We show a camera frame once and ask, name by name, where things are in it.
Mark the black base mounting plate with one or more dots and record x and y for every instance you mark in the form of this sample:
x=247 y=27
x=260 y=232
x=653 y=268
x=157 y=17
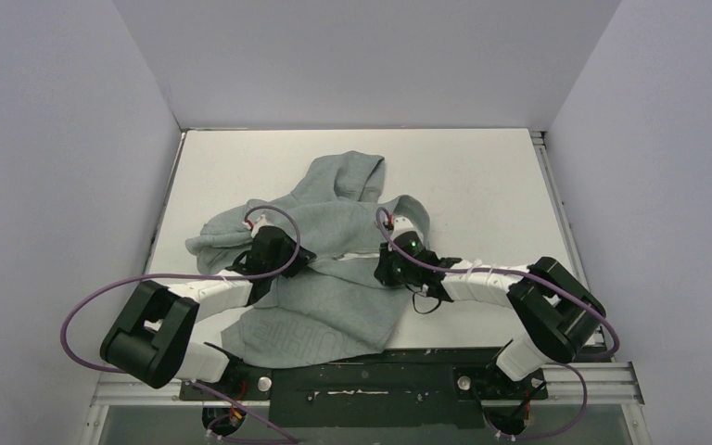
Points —
x=397 y=388

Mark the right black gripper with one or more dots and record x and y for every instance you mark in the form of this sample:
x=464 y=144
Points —
x=386 y=270

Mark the aluminium rail frame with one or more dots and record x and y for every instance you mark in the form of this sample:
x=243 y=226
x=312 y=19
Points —
x=485 y=190

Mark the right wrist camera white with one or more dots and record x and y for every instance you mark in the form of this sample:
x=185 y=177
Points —
x=400 y=225

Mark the grey zip-up jacket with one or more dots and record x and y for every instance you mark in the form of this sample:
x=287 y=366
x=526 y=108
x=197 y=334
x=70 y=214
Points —
x=335 y=308

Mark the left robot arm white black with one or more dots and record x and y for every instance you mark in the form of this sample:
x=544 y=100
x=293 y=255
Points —
x=151 y=338

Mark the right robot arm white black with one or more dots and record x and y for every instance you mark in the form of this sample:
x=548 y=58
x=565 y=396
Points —
x=558 y=313

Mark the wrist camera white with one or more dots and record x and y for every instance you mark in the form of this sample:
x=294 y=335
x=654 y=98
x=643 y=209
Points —
x=254 y=226
x=400 y=225

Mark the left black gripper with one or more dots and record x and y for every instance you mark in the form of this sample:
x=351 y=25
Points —
x=301 y=260

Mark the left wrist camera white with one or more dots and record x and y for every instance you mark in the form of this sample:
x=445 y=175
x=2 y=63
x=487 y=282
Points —
x=254 y=226

